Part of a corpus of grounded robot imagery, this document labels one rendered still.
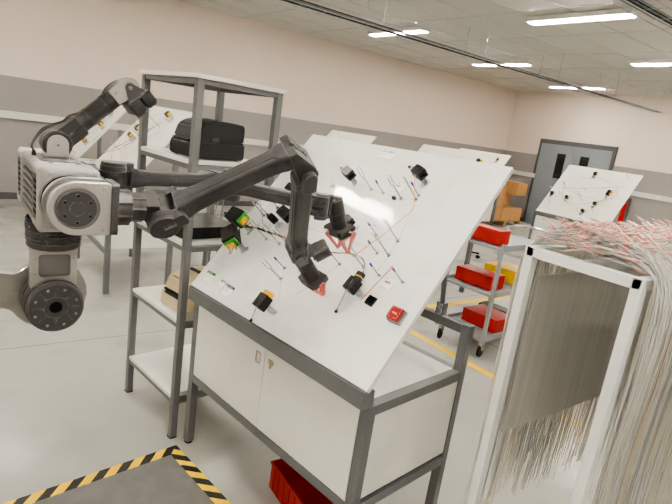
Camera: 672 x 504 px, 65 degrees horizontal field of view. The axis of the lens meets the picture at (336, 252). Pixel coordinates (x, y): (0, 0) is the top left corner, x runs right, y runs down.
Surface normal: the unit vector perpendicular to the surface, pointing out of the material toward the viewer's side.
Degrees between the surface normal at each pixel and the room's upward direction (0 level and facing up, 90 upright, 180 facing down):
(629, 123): 90
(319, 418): 90
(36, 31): 90
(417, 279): 50
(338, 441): 90
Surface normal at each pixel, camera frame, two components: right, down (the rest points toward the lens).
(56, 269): 0.59, 0.26
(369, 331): -0.46, -0.58
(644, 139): -0.80, 0.03
